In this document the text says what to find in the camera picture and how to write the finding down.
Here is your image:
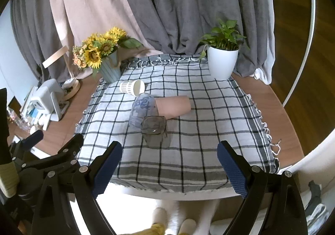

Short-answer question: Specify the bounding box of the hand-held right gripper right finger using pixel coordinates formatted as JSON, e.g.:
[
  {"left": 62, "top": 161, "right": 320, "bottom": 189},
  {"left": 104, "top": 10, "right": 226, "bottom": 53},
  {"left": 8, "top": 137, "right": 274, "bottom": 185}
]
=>
[{"left": 217, "top": 140, "right": 309, "bottom": 235}]

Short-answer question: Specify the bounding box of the white sheer curtain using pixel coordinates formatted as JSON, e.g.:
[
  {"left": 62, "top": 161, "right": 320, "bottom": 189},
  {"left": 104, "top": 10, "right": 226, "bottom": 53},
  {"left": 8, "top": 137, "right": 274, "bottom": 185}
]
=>
[{"left": 254, "top": 0, "right": 276, "bottom": 86}]

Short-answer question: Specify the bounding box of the white desktop appliance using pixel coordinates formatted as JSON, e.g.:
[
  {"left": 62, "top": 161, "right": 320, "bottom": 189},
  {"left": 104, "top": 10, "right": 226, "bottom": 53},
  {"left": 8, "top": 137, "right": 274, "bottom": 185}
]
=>
[{"left": 30, "top": 79, "right": 70, "bottom": 121}]

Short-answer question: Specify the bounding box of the dark grey tool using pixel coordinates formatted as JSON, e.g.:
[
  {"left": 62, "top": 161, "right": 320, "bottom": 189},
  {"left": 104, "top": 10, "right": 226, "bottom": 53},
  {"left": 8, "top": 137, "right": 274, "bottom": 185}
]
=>
[{"left": 307, "top": 181, "right": 322, "bottom": 212}]

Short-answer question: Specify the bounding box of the striped grey cloth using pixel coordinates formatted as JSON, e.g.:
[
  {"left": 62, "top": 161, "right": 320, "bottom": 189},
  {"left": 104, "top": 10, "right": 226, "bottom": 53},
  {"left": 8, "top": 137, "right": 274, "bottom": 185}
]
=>
[{"left": 306, "top": 204, "right": 330, "bottom": 235}]

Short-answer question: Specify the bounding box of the sunflower bouquet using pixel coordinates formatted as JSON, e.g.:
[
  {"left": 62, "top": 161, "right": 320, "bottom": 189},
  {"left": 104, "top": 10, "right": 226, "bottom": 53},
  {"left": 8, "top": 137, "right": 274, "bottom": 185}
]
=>
[{"left": 72, "top": 27, "right": 143, "bottom": 78}]

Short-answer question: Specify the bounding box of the round wooden tray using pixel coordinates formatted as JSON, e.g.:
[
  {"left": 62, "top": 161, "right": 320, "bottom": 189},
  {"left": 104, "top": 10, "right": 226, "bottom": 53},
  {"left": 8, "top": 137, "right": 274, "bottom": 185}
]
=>
[{"left": 63, "top": 79, "right": 80, "bottom": 101}]

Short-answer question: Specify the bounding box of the dark clear glass cup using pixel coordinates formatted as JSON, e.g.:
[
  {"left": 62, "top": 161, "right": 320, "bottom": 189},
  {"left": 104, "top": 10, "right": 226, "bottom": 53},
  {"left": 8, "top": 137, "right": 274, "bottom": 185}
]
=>
[{"left": 141, "top": 116, "right": 172, "bottom": 150}]

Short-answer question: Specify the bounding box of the beige curtain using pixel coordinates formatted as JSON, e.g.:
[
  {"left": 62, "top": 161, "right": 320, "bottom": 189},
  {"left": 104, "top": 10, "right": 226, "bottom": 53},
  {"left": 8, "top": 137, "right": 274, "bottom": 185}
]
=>
[{"left": 48, "top": 0, "right": 157, "bottom": 80}]

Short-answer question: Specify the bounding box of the yellow cloth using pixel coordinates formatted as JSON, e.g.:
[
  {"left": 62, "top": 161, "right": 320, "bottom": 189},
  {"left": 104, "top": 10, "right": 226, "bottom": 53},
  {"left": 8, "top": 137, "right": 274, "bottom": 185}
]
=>
[{"left": 143, "top": 223, "right": 165, "bottom": 235}]

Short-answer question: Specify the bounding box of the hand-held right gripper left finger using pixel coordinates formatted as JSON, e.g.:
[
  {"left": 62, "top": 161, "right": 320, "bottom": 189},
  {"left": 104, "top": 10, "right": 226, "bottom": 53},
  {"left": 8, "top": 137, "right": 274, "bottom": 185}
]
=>
[{"left": 31, "top": 141, "right": 123, "bottom": 235}]

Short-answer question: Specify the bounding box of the blue patterned clear cup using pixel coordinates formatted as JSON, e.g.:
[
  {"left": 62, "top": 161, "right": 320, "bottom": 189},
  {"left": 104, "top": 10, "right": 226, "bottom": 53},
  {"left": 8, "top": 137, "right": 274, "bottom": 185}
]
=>
[{"left": 128, "top": 93, "right": 159, "bottom": 133}]

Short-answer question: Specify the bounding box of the white patterned paper cup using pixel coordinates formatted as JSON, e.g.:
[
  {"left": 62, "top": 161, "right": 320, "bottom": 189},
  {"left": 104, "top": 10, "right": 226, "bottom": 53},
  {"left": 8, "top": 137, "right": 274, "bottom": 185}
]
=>
[{"left": 120, "top": 79, "right": 146, "bottom": 97}]

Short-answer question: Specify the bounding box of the white plant pot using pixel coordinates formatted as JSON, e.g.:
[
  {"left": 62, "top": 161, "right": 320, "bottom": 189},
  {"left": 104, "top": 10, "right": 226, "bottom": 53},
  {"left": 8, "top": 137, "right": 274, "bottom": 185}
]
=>
[{"left": 207, "top": 46, "right": 239, "bottom": 80}]

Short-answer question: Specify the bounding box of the ribbed blue-green vase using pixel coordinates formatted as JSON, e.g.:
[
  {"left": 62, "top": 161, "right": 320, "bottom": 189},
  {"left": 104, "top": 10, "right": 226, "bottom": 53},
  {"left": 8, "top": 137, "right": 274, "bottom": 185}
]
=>
[{"left": 100, "top": 50, "right": 121, "bottom": 84}]

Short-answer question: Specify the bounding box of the grey checked tablecloth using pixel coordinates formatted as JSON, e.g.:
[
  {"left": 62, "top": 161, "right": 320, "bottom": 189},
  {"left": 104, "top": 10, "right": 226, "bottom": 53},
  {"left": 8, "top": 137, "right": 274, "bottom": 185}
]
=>
[{"left": 75, "top": 54, "right": 282, "bottom": 194}]

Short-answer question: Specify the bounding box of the green pothos plant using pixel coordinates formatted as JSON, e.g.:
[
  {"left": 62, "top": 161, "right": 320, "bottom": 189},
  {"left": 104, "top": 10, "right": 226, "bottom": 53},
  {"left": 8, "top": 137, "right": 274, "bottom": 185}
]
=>
[{"left": 198, "top": 19, "right": 250, "bottom": 61}]

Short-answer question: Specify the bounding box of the person's white slipper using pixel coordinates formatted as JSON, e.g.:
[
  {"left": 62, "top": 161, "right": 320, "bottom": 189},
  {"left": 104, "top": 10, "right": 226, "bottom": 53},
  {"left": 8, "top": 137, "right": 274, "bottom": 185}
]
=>
[
  {"left": 153, "top": 207, "right": 168, "bottom": 225},
  {"left": 179, "top": 219, "right": 197, "bottom": 235}
]

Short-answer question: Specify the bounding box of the grey curtain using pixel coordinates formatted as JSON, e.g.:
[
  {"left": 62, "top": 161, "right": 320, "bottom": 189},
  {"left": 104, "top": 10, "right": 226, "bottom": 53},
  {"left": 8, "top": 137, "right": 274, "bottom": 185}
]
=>
[
  {"left": 10, "top": 0, "right": 76, "bottom": 82},
  {"left": 115, "top": 0, "right": 275, "bottom": 78}
]

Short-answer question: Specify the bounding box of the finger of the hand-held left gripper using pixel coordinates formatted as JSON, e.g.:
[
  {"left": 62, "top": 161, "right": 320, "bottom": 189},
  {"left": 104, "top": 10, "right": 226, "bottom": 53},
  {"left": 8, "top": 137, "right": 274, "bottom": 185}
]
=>
[
  {"left": 21, "top": 133, "right": 85, "bottom": 173},
  {"left": 8, "top": 130, "right": 44, "bottom": 156}
]

